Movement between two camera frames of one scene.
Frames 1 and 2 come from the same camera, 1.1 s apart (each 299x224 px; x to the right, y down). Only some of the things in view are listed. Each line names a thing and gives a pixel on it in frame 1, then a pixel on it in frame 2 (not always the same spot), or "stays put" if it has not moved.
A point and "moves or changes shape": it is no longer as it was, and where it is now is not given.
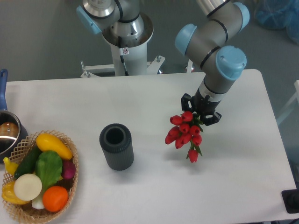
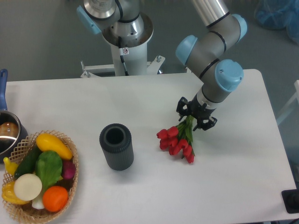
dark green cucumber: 28,163 stays put
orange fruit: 54,198 stays put
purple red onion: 68,169 stays put
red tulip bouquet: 188,132 moves or changes shape
